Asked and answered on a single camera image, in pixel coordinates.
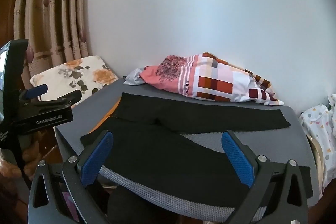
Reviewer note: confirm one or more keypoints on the floral pillow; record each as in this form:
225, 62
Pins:
78, 74

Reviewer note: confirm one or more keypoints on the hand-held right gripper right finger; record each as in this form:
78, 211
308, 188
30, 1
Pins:
237, 158

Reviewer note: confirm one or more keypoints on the beige patterned curtain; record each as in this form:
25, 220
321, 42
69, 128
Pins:
52, 16

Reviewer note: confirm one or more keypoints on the grey white cloth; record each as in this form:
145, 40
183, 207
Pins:
132, 78

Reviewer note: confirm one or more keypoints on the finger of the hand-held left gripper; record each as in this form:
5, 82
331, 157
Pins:
38, 89
65, 98

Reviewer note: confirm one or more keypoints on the person's left hand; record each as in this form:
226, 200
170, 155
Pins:
30, 158

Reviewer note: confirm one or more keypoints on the black pants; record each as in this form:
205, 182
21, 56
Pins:
162, 150

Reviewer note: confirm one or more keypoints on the grey mesh mattress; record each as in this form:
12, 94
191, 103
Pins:
278, 142

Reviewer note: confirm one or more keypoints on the white dotted cloth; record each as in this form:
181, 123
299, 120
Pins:
320, 129

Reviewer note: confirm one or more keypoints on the purple patterned clothing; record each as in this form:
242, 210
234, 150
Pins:
68, 205

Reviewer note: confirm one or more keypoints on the pink patterned pillow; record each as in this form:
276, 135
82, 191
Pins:
210, 82

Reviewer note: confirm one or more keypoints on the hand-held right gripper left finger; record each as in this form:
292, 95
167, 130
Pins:
96, 159

